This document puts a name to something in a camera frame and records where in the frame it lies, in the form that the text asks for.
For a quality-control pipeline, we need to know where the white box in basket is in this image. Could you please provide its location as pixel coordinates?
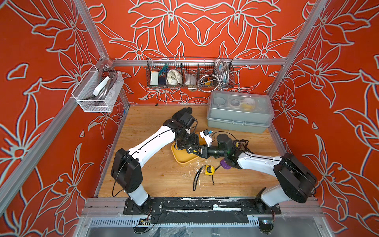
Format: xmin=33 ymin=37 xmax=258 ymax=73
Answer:
xmin=150 ymin=71 xmax=159 ymax=86

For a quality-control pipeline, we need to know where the small yellow 2m tape measure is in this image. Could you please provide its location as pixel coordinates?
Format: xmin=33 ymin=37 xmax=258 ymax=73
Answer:
xmin=192 ymin=165 xmax=216 ymax=191

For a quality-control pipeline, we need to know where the round black tape measure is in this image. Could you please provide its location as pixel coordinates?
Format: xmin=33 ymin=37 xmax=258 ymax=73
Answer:
xmin=234 ymin=139 xmax=251 ymax=153

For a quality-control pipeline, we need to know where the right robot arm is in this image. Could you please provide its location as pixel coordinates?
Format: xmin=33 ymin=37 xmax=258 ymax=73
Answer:
xmin=186 ymin=133 xmax=318 ymax=207

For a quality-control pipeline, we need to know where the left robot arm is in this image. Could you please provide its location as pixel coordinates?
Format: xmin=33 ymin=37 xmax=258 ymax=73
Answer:
xmin=111 ymin=107 xmax=199 ymax=207

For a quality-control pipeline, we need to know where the grey plastic toolbox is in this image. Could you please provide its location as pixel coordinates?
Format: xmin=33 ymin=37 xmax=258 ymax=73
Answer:
xmin=207 ymin=91 xmax=274 ymax=133

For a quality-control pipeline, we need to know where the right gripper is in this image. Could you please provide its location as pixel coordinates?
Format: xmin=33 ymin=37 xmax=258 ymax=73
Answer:
xmin=190 ymin=145 xmax=228 ymax=161

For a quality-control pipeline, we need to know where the coiled grey cable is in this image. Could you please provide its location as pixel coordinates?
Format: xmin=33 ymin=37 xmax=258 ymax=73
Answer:
xmin=197 ymin=59 xmax=231 ymax=93

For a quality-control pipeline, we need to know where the white wire side basket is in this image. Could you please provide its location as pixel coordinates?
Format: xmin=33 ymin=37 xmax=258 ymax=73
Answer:
xmin=72 ymin=66 xmax=123 ymax=113

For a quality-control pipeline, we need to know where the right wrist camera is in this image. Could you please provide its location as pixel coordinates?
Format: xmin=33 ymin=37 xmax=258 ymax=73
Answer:
xmin=199 ymin=129 xmax=213 ymax=147

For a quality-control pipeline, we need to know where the white cloth in basket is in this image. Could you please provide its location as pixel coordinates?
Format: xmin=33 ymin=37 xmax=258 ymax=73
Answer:
xmin=166 ymin=69 xmax=183 ymax=86

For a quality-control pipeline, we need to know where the yellow plastic storage box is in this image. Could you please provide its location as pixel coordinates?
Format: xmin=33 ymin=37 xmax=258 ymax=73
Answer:
xmin=171 ymin=141 xmax=200 ymax=166

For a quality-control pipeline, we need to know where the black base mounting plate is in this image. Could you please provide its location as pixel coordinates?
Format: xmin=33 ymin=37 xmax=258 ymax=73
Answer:
xmin=123 ymin=197 xmax=282 ymax=215

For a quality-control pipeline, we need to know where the black green work glove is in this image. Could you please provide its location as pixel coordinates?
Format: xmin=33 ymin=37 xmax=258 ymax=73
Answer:
xmin=171 ymin=107 xmax=192 ymax=123

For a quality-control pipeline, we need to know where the black wire wall basket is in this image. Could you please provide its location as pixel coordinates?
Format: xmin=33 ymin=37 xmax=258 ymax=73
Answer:
xmin=146 ymin=57 xmax=235 ymax=93

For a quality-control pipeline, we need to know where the purple tape measure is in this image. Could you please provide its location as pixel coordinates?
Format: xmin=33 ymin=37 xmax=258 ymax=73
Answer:
xmin=220 ymin=159 xmax=232 ymax=170

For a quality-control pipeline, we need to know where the white adapter in side basket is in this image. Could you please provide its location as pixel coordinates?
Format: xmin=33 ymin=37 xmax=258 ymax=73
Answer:
xmin=92 ymin=77 xmax=110 ymax=96

